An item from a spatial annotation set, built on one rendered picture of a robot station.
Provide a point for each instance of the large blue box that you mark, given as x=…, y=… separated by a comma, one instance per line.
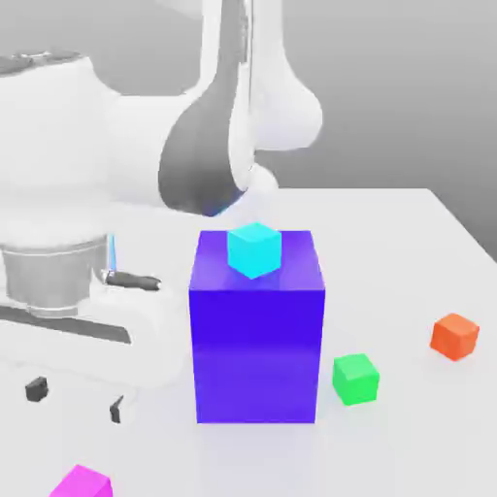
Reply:
x=256, y=349

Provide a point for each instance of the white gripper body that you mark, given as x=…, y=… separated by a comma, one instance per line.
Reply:
x=70, y=349

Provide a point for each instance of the small magenta cube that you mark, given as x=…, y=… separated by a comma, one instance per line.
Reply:
x=81, y=483

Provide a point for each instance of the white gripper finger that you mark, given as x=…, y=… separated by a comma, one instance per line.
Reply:
x=37, y=389
x=117, y=409

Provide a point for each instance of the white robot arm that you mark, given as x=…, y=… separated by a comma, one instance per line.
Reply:
x=58, y=155

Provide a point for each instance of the small orange cube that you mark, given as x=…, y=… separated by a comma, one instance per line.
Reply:
x=454, y=337

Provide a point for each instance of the small cyan cube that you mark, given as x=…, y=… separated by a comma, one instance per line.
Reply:
x=254, y=248

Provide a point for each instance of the small green cube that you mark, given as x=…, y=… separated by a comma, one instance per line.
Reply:
x=355, y=380

